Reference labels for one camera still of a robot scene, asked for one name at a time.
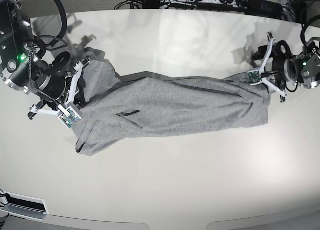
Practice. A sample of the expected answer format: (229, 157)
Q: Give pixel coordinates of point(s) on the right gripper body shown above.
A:
(61, 72)

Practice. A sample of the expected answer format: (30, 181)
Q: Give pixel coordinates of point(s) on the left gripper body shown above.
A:
(282, 62)

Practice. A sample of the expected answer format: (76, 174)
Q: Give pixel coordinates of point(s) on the grey t-shirt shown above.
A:
(155, 107)

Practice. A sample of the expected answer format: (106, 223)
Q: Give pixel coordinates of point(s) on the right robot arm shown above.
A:
(38, 64)

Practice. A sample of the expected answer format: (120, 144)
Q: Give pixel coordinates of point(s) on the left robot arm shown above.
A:
(308, 61)

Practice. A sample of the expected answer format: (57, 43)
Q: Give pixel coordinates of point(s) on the black power adapter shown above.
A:
(265, 8)

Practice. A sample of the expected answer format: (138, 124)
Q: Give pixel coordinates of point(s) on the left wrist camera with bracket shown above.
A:
(259, 75)

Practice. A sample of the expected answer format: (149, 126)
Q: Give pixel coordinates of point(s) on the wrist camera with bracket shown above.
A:
(70, 113)
(259, 75)

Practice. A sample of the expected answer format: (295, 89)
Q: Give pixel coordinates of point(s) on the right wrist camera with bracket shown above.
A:
(70, 113)

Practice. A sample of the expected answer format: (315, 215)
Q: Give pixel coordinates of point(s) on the grey cable tray box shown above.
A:
(23, 206)

